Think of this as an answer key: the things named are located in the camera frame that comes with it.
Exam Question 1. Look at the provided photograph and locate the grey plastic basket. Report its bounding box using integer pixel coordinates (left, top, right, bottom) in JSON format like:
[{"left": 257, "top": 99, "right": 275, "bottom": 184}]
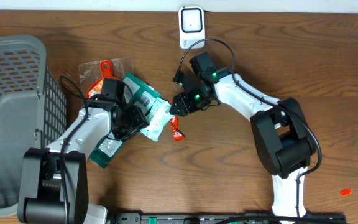
[{"left": 0, "top": 35, "right": 67, "bottom": 218}]

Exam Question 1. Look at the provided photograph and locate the pale green small packet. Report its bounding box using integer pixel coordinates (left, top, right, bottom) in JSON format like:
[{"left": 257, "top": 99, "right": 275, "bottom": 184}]
[{"left": 140, "top": 98, "right": 173, "bottom": 141}]

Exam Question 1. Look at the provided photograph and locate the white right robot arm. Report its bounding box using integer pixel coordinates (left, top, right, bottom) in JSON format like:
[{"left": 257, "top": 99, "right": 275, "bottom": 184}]
[{"left": 170, "top": 66, "right": 321, "bottom": 217}]

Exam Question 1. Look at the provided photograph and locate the white barcode scanner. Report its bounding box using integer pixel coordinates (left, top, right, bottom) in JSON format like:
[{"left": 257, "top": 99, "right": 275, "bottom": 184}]
[{"left": 178, "top": 6, "right": 206, "bottom": 49}]

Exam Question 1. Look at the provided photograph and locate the red packaged item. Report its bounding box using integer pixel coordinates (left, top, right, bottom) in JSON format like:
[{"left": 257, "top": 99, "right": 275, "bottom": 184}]
[{"left": 78, "top": 57, "right": 134, "bottom": 98}]

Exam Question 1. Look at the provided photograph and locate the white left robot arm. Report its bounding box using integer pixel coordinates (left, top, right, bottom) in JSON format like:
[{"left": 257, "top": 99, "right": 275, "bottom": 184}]
[{"left": 17, "top": 96, "right": 148, "bottom": 223}]

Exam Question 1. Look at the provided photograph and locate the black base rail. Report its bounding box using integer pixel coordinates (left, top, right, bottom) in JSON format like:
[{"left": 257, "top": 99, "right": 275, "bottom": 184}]
[{"left": 106, "top": 210, "right": 347, "bottom": 224}]

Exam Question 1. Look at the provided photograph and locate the red snack stick packet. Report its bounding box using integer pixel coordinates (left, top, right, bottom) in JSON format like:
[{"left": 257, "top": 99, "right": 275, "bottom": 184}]
[{"left": 170, "top": 116, "right": 185, "bottom": 141}]

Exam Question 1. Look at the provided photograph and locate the green packaged item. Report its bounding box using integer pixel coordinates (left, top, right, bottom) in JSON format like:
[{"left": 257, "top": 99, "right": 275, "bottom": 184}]
[{"left": 89, "top": 73, "right": 161, "bottom": 168}]

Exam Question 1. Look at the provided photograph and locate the small red floor marker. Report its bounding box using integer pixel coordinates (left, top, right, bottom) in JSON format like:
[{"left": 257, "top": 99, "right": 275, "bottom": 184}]
[{"left": 340, "top": 189, "right": 352, "bottom": 196}]

